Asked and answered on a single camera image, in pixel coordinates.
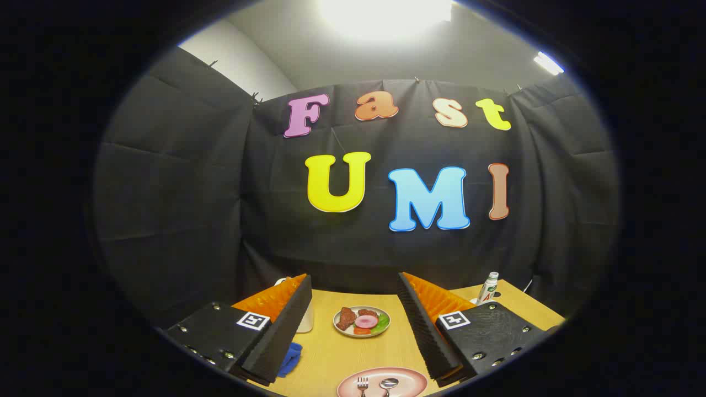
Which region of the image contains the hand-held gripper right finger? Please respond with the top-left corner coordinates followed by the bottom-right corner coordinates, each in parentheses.
top-left (397, 271), bottom-right (552, 388)

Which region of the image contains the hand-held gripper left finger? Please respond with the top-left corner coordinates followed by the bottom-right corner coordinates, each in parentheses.
top-left (165, 273), bottom-right (313, 388)

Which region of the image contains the white toaster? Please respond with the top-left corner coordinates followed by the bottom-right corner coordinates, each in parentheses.
top-left (274, 277), bottom-right (315, 334)

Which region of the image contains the blue towel cloth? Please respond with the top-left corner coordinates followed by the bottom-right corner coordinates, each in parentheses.
top-left (277, 342), bottom-right (304, 378)

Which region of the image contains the white oval food plate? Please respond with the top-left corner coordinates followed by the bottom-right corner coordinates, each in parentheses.
top-left (333, 305), bottom-right (391, 338)

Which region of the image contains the pink round plate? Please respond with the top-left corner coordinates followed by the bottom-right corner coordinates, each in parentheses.
top-left (336, 367), bottom-right (429, 397)

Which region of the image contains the white bottle green cap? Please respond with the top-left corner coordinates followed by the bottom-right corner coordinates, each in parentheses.
top-left (477, 271), bottom-right (500, 305)

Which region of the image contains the small ceiling light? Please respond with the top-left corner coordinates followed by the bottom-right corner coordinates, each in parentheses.
top-left (533, 51), bottom-right (565, 76)

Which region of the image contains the large ceiling light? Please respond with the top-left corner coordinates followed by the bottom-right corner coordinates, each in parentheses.
top-left (317, 0), bottom-right (454, 42)

